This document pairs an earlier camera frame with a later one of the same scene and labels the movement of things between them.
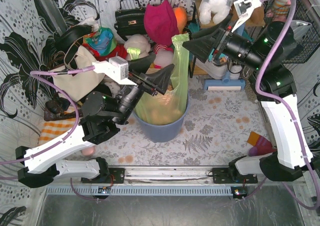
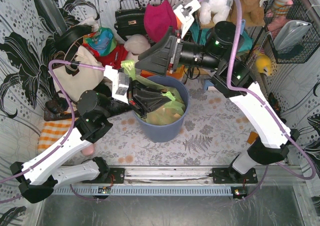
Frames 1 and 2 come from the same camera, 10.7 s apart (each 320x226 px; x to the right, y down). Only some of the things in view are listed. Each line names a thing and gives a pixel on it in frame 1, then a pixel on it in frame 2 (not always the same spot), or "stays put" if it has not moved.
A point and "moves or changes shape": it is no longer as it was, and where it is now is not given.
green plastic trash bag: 167,105 moves or changes shape
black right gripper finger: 203,45 -> 163,57
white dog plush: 216,1 stays put
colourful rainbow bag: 102,40 stays put
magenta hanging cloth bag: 161,22 stays put
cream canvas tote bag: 79,82 stays put
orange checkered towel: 52,129 stays put
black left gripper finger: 159,81 -> 144,98
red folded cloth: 119,50 stays put
